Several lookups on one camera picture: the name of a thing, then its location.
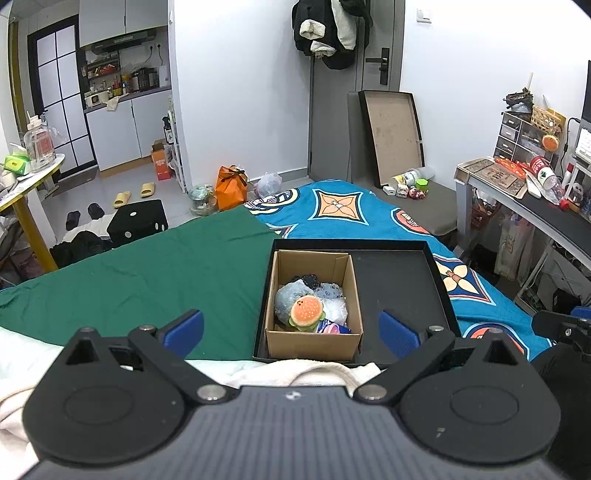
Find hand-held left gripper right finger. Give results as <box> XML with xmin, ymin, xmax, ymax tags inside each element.
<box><xmin>355</xmin><ymin>310</ymin><xmax>536</xmax><ymax>406</ymax></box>

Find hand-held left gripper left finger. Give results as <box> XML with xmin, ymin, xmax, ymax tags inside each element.
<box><xmin>46</xmin><ymin>309</ymin><xmax>234</xmax><ymax>406</ymax></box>

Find black tray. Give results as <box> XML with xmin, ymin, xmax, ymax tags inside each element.
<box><xmin>253</xmin><ymin>237</ymin><xmax>462</xmax><ymax>367</ymax></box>

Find purple tissue packet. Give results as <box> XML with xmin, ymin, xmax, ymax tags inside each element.
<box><xmin>316</xmin><ymin>318</ymin><xmax>354</xmax><ymax>335</ymax></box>

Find clear plastic bag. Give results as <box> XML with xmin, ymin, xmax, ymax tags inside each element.
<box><xmin>321</xmin><ymin>295</ymin><xmax>349</xmax><ymax>324</ymax></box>

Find brown cardboard box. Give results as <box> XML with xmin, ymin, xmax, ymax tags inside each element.
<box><xmin>265</xmin><ymin>249</ymin><xmax>365</xmax><ymax>363</ymax></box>

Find burger plush toy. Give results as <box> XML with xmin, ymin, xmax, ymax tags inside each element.
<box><xmin>288</xmin><ymin>295</ymin><xmax>326</xmax><ymax>333</ymax></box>

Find grey-blue fluffy plush toy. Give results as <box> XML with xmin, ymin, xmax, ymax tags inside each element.
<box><xmin>274</xmin><ymin>279</ymin><xmax>319</xmax><ymax>324</ymax></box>

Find black box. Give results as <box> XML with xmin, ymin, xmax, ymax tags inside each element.
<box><xmin>551</xmin><ymin>287</ymin><xmax>583</xmax><ymax>315</ymax></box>

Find person's black pants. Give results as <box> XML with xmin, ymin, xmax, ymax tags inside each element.
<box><xmin>531</xmin><ymin>344</ymin><xmax>591</xmax><ymax>480</ymax></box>

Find green blanket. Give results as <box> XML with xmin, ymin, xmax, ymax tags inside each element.
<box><xmin>0</xmin><ymin>208</ymin><xmax>278</xmax><ymax>361</ymax></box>

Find cream shopping bag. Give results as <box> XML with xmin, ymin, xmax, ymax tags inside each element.
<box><xmin>495</xmin><ymin>215</ymin><xmax>536</xmax><ymax>280</ymax></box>

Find white towel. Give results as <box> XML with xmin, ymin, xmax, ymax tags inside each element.
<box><xmin>0</xmin><ymin>325</ymin><xmax>384</xmax><ymax>480</ymax></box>

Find black dice stool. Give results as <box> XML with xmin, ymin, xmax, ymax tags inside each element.
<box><xmin>106</xmin><ymin>199</ymin><xmax>171</xmax><ymax>245</ymax></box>

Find grey mattress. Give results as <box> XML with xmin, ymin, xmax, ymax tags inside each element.
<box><xmin>381</xmin><ymin>178</ymin><xmax>460</xmax><ymax>238</ymax></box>

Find plastic bag with greens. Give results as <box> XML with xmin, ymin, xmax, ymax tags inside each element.
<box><xmin>188</xmin><ymin>184</ymin><xmax>217</xmax><ymax>216</ymax></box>

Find red bag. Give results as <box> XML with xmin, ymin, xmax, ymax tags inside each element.
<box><xmin>471</xmin><ymin>189</ymin><xmax>502</xmax><ymax>229</ymax></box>

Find plastic bottle with green logo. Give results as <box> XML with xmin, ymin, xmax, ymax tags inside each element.
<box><xmin>536</xmin><ymin>168</ymin><xmax>566</xmax><ymax>204</ymax></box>

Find blue patterned blanket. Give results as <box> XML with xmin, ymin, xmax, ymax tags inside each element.
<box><xmin>242</xmin><ymin>180</ymin><xmax>555</xmax><ymax>361</ymax></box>

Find black clothes pile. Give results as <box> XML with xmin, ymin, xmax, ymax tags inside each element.
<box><xmin>48</xmin><ymin>219</ymin><xmax>114</xmax><ymax>268</ymax></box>

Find white desk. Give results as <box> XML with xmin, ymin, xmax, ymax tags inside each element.
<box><xmin>455</xmin><ymin>157</ymin><xmax>591</xmax><ymax>315</ymax></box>

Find orange bag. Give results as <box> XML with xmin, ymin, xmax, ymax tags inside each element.
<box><xmin>216</xmin><ymin>165</ymin><xmax>249</xmax><ymax>212</ymax></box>

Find clear plastic bottle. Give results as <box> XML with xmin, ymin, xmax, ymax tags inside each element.
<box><xmin>392</xmin><ymin>167</ymin><xmax>435</xmax><ymax>186</ymax></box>

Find red packets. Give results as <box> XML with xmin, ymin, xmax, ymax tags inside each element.
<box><xmin>494</xmin><ymin>156</ymin><xmax>532</xmax><ymax>178</ymax></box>

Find white plastic bag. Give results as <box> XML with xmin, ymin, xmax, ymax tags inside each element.
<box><xmin>255</xmin><ymin>172</ymin><xmax>282</xmax><ymax>199</ymax></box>

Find orange cardboard box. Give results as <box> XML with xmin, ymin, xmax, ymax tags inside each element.
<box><xmin>150</xmin><ymin>140</ymin><xmax>174</xmax><ymax>181</ymax></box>

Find computer monitor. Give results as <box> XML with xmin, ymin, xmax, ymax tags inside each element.
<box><xmin>570</xmin><ymin>60</ymin><xmax>591</xmax><ymax>171</ymax></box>

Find table with yellow leg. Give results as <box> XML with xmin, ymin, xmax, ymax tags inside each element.
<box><xmin>0</xmin><ymin>152</ymin><xmax>65</xmax><ymax>273</ymax></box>

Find white storage rack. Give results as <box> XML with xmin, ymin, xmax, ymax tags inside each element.
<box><xmin>165</xmin><ymin>99</ymin><xmax>188</xmax><ymax>192</ymax></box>

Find grey doormat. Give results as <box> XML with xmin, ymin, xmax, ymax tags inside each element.
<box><xmin>51</xmin><ymin>166</ymin><xmax>100</xmax><ymax>197</ymax></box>

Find grey drawer organizer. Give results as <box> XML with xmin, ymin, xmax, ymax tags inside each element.
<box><xmin>496</xmin><ymin>110</ymin><xmax>555</xmax><ymax>160</ymax></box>

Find woven basket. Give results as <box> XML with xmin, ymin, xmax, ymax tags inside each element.
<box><xmin>531</xmin><ymin>105</ymin><xmax>566</xmax><ymax>134</ymax></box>

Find white kitchen cabinet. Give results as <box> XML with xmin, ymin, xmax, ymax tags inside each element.
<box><xmin>85</xmin><ymin>88</ymin><xmax>172</xmax><ymax>172</ymax></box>

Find grey door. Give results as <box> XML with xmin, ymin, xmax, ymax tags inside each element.
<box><xmin>308</xmin><ymin>0</ymin><xmax>404</xmax><ymax>183</ymax></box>

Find dark bundle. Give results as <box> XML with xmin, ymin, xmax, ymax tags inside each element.
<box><xmin>505</xmin><ymin>88</ymin><xmax>534</xmax><ymax>112</ymax></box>

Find large glass jar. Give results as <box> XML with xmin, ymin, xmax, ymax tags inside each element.
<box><xmin>22</xmin><ymin>113</ymin><xmax>58</xmax><ymax>174</ymax></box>

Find black framed glass door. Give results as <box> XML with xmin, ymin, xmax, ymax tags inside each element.
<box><xmin>27</xmin><ymin>21</ymin><xmax>98</xmax><ymax>176</ymax></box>

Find black kitchen appliance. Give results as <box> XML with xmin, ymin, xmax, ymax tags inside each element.
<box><xmin>131</xmin><ymin>68</ymin><xmax>160</xmax><ymax>90</ymax></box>

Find black hanging jacket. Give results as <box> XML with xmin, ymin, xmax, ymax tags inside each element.
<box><xmin>292</xmin><ymin>0</ymin><xmax>374</xmax><ymax>71</ymax></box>

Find range hood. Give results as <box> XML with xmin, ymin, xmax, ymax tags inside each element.
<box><xmin>90</xmin><ymin>28</ymin><xmax>160</xmax><ymax>54</ymax></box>

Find white hanging garment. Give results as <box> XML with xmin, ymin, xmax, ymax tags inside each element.
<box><xmin>299</xmin><ymin>0</ymin><xmax>358</xmax><ymax>54</ymax></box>

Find white upper cabinet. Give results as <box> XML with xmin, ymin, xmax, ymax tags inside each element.
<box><xmin>78</xmin><ymin>0</ymin><xmax>169</xmax><ymax>47</ymax></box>

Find door lock handle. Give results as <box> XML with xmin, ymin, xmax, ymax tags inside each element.
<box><xmin>365</xmin><ymin>46</ymin><xmax>391</xmax><ymax>85</ymax></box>

